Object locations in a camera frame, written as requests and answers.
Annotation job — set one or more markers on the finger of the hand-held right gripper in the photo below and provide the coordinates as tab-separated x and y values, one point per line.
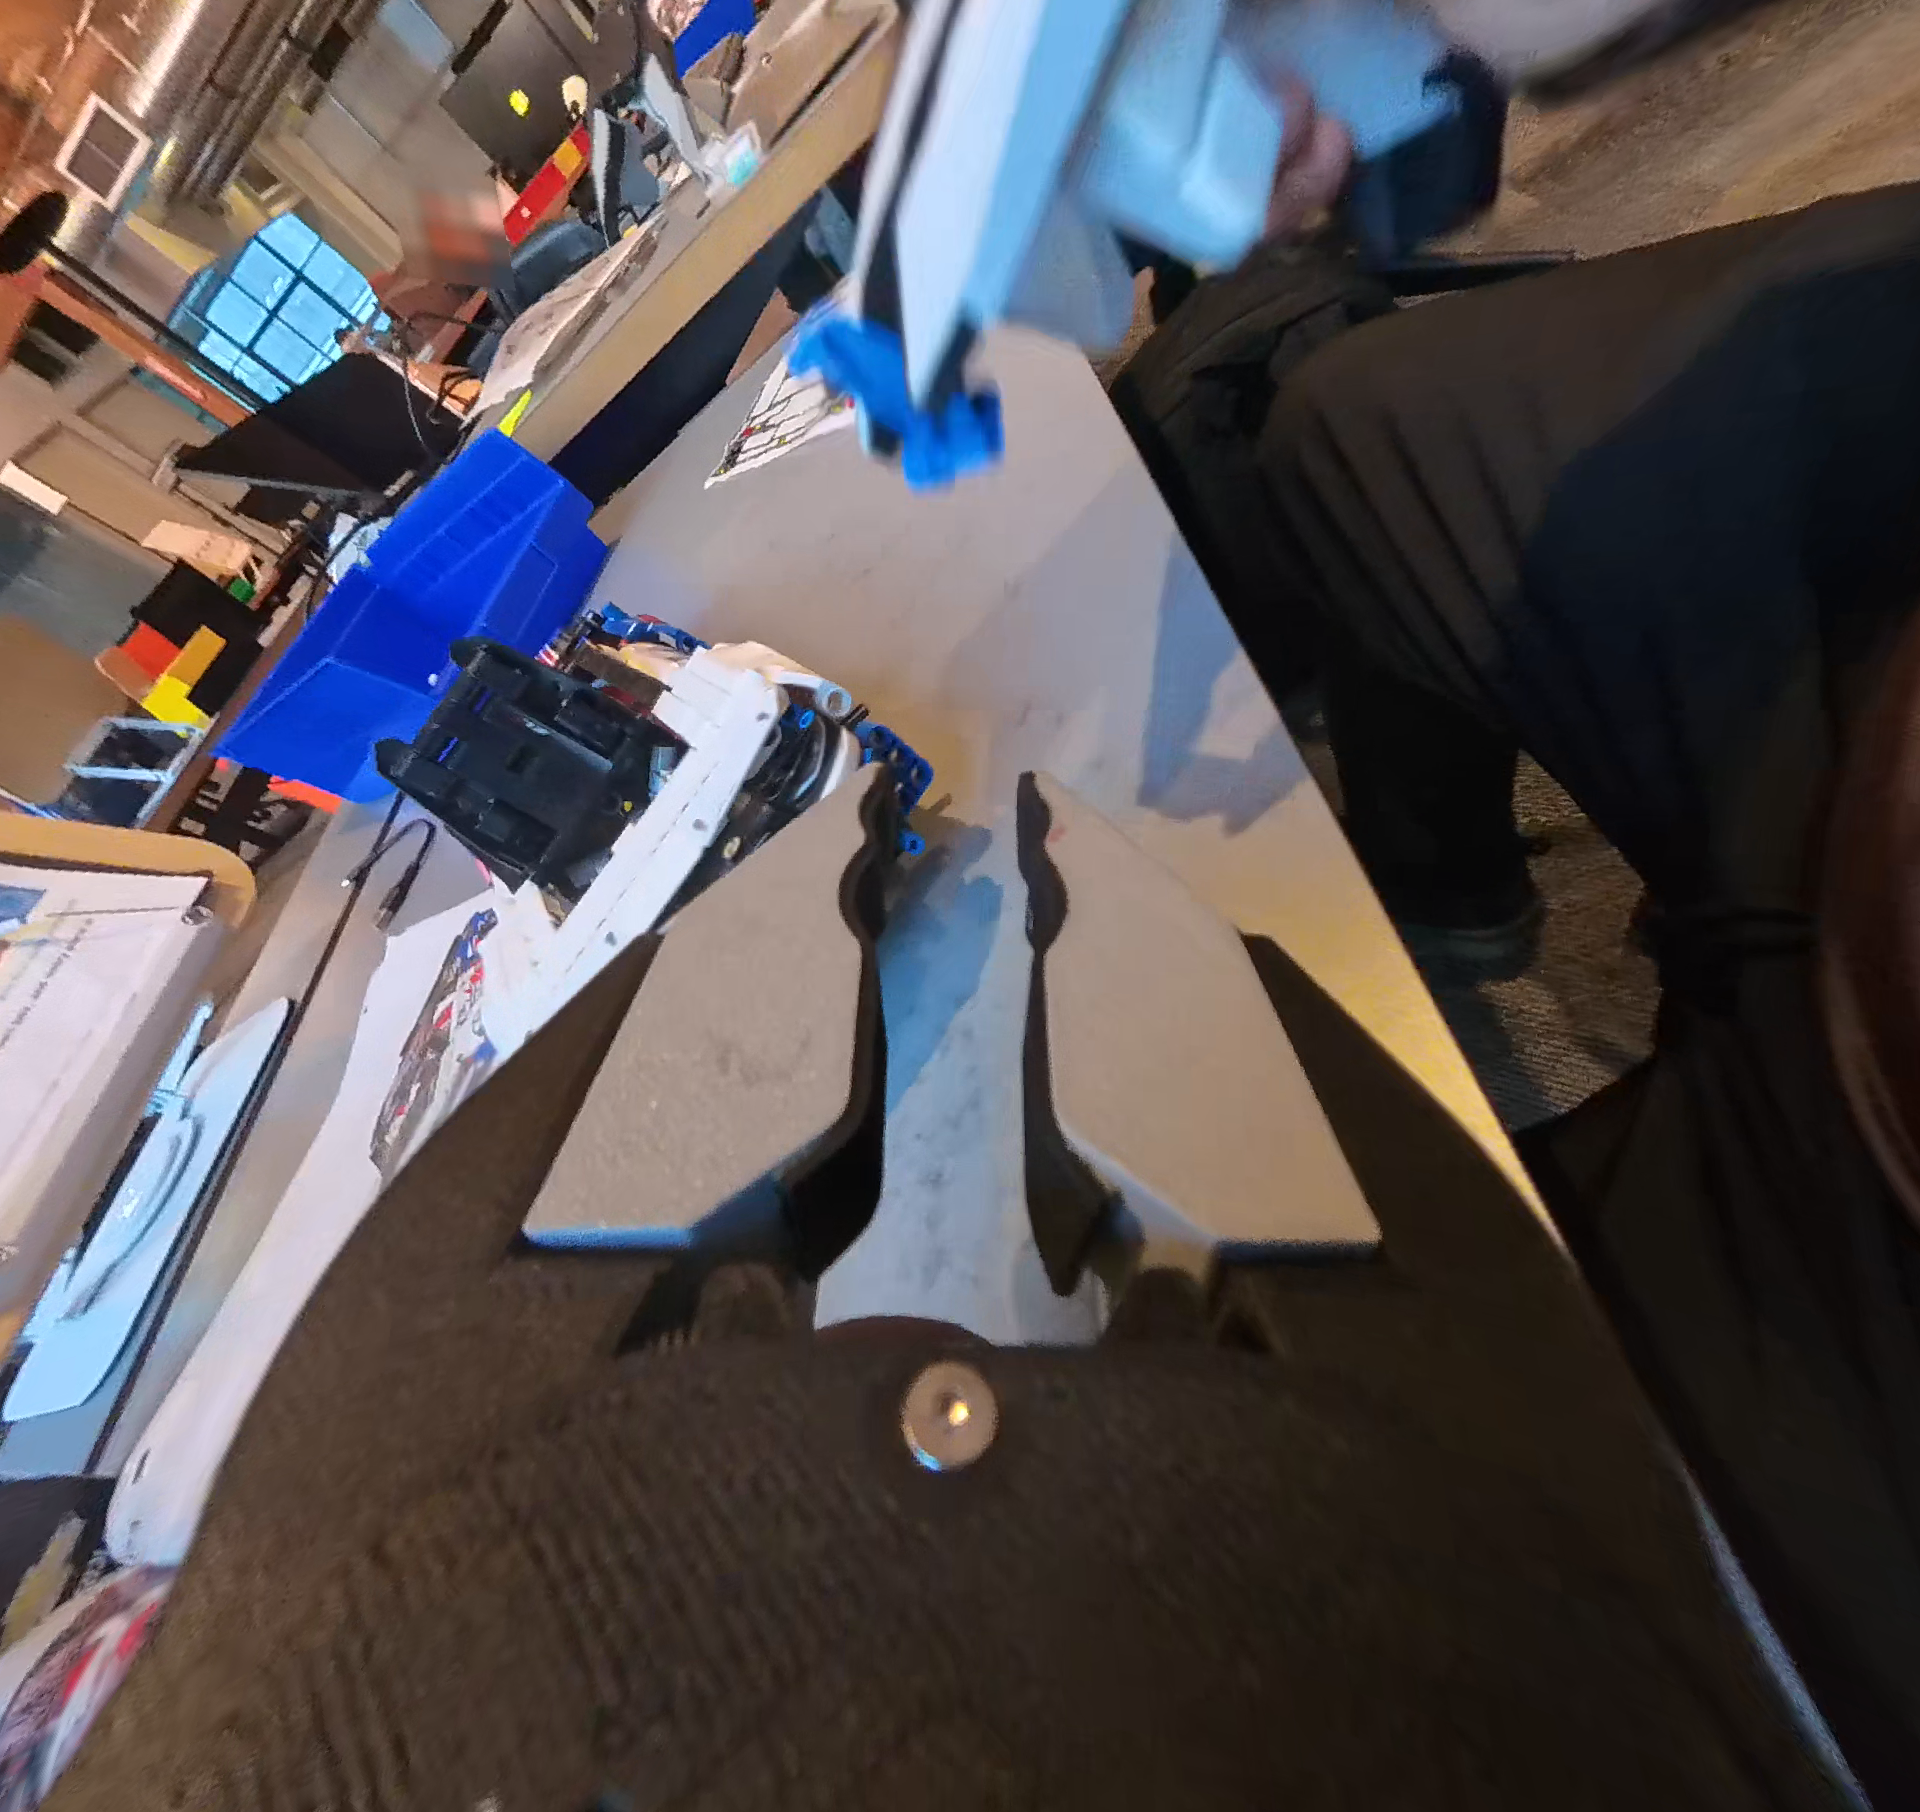
1016	116

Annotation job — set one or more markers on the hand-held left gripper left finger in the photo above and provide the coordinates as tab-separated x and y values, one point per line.
719	1097

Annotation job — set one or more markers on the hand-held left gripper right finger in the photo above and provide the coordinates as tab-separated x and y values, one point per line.
1188	1097

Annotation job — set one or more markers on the toy brick race car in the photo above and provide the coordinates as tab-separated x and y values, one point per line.
703	792

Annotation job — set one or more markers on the blue brick assembly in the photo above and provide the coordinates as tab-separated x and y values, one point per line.
899	398

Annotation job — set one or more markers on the person's left forearm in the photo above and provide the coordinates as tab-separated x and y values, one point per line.
1886	939

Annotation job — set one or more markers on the grey desk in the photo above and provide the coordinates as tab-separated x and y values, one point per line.
1051	614

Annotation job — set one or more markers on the background table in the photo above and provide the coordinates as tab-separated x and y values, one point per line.
756	209

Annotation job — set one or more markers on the sticker sheet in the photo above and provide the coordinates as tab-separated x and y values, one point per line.
776	420

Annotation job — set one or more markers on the white black device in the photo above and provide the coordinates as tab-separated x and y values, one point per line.
622	175

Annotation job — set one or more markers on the open instruction booklet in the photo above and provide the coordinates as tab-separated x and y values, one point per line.
345	1239

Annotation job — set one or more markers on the large black screen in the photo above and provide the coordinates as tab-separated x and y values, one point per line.
496	96

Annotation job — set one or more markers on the white stand base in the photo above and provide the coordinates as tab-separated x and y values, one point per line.
165	1213

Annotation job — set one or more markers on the blue plastic bin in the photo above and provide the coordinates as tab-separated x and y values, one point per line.
438	597

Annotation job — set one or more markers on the person's legs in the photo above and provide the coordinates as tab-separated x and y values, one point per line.
1579	572

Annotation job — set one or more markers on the instruction sign board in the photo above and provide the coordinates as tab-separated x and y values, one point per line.
92	993

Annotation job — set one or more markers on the stack of coloured bins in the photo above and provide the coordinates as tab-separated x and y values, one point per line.
189	656

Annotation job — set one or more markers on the black monitor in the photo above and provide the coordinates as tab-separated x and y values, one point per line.
345	414

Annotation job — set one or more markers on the small paned window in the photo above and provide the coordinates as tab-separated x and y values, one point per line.
283	308

